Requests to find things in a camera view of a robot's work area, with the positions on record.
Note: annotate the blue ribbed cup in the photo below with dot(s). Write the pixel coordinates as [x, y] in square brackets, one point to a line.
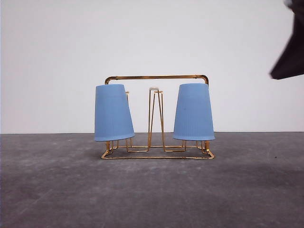
[193, 116]
[112, 113]

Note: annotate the gold wire cup rack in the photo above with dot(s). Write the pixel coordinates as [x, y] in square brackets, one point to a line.
[129, 148]

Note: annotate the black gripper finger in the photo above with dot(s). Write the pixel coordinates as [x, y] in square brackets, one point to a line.
[291, 61]

